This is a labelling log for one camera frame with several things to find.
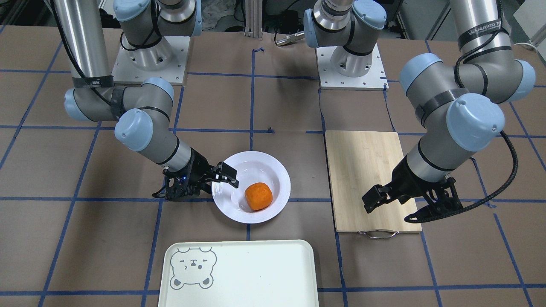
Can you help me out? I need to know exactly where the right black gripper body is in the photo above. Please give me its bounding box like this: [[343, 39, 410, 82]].
[[152, 149, 217, 201]]

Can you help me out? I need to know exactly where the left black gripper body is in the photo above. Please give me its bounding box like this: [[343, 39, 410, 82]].
[[382, 160, 464, 223]]

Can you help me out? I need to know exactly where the white round plate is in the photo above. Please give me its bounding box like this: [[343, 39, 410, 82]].
[[211, 151, 291, 224]]

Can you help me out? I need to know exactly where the orange fruit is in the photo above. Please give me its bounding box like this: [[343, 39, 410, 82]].
[[244, 182, 273, 211]]

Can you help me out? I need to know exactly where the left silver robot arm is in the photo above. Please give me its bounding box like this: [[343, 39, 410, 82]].
[[303, 0, 536, 223]]

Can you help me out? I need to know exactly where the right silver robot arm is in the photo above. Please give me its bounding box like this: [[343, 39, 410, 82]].
[[49, 0, 239, 201]]

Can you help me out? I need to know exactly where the cream bear tray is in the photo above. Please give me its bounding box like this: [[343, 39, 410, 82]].
[[158, 240, 319, 307]]

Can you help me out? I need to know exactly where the bamboo cutting board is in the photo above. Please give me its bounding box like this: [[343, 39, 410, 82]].
[[325, 130, 422, 233]]

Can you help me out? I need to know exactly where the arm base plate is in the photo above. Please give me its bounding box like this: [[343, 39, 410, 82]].
[[112, 36, 192, 85], [315, 45, 389, 91]]

